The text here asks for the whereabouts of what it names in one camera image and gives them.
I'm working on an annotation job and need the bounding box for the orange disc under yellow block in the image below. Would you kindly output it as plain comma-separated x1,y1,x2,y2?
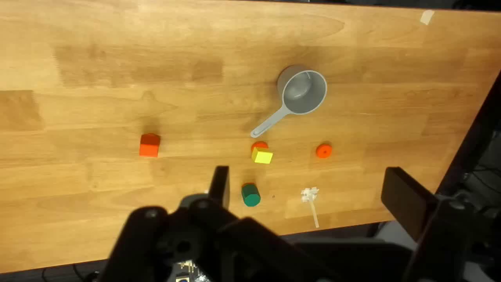
250,141,269,152

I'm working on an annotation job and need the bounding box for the red-orange cube block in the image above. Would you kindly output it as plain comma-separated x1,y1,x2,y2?
139,134,161,157

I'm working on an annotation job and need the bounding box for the orange disc with hole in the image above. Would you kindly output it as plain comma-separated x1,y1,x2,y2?
314,143,333,159

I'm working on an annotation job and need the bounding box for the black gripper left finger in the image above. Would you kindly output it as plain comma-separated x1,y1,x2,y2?
208,166,230,207

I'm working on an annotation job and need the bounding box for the yellow cube block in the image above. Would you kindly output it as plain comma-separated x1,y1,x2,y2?
252,149,274,165

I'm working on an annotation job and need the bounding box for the green cylinder block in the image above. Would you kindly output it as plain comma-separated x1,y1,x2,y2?
241,184,261,207

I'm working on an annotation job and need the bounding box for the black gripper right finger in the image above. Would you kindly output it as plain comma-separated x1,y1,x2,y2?
380,168,438,242

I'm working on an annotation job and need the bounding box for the grey measuring cup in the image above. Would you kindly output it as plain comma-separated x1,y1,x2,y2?
250,66,328,138

